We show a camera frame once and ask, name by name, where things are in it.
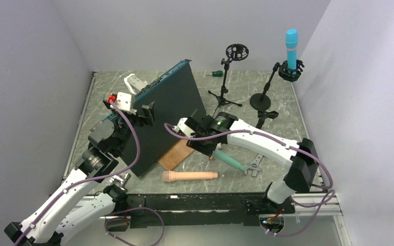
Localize blue microphone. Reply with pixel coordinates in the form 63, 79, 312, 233
285, 29, 299, 70

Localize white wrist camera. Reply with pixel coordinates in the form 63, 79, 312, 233
173, 117, 194, 137
106, 92, 136, 114

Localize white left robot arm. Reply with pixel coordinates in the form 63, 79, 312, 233
4, 93, 155, 245

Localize green microphone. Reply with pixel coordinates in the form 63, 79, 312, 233
212, 149, 244, 171

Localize black round-base microphone stand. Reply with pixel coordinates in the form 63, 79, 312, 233
256, 111, 279, 129

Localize black tripod microphone stand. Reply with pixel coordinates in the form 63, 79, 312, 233
208, 44, 249, 116

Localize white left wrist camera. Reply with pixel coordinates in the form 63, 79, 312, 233
106, 92, 136, 114

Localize wooden board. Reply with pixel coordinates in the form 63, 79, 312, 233
158, 139, 194, 171

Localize dark blue-edged network switch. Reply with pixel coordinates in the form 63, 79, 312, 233
102, 59, 207, 178

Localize green handled screwdriver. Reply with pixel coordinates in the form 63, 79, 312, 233
206, 70, 224, 77

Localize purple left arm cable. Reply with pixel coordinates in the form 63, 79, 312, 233
13, 100, 165, 246

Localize white metal bracket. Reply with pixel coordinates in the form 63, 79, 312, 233
124, 73, 148, 95

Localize chrome faucet fitting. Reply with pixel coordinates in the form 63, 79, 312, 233
110, 172, 131, 191

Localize black mounting base rail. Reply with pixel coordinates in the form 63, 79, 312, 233
108, 192, 295, 229

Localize black round-base shock-mount stand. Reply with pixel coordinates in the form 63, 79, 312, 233
249, 58, 305, 112

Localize red handled adjustable wrench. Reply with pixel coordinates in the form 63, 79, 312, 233
243, 154, 264, 177

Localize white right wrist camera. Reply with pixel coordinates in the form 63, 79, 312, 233
173, 117, 194, 137

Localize beige microphone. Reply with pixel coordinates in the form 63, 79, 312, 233
162, 171, 218, 182

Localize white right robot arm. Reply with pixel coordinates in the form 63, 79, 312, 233
176, 112, 318, 213

